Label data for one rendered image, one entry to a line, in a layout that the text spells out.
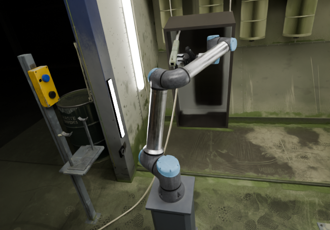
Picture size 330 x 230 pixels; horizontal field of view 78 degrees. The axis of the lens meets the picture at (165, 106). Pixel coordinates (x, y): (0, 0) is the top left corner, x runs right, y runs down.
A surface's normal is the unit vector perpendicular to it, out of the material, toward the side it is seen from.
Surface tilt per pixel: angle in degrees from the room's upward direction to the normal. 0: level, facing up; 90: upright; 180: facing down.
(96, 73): 90
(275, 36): 90
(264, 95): 57
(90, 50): 90
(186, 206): 0
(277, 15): 90
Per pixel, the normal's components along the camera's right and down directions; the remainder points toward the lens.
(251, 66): -0.24, -0.09
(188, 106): -0.18, 0.64
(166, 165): -0.05, -0.86
